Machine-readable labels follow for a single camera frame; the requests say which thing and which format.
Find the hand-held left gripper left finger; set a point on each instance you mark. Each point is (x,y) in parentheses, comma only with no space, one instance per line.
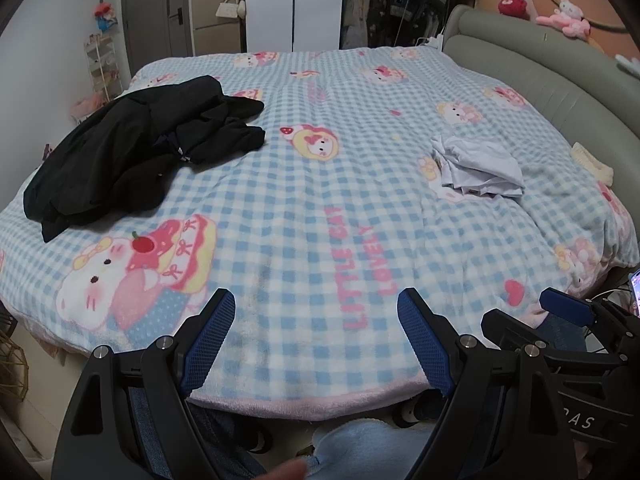
(211,340)

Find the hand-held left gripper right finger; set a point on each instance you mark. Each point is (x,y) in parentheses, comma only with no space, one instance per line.
(425,345)

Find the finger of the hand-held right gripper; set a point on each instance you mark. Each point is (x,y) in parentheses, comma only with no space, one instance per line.
(505,327)
(565,306)

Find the pile of black clothes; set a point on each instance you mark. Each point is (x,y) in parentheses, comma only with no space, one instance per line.
(100,160)

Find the black white slipper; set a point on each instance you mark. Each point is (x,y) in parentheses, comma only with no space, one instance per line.
(412,412)
(260,441)

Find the smartphone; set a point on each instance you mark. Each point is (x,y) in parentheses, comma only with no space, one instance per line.
(635,292)

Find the light blue fluffy cloth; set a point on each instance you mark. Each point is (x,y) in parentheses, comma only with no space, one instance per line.
(360,452)

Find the cream fluffy cloth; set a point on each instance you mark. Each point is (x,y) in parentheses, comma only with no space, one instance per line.
(595,162)

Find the white crumpled garment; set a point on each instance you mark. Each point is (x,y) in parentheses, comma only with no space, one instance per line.
(480,165)

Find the blue checkered cartoon blanket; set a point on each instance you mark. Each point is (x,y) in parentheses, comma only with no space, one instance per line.
(320,200)

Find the grey padded bed headboard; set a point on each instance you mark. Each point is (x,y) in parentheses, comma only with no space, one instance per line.
(525,55)

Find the pink cloth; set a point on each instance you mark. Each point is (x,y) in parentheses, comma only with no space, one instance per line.
(87,107)

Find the pink white plush toy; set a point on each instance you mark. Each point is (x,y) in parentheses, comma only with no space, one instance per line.
(567,17)

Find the white storage rack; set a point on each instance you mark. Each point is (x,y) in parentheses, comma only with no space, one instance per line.
(102,67)

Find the beige cabinet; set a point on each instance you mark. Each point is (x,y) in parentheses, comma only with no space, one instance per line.
(212,35)

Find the white handbag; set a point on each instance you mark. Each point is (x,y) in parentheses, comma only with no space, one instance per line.
(227,10)

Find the grey door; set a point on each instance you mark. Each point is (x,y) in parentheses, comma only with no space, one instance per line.
(150,10)

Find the red blue plush toy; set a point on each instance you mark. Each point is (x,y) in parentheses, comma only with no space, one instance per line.
(105,16)

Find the dark glass wardrobe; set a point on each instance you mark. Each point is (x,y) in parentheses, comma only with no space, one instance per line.
(380,5)

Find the white wardrobe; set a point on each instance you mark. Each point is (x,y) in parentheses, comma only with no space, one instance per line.
(295,5)

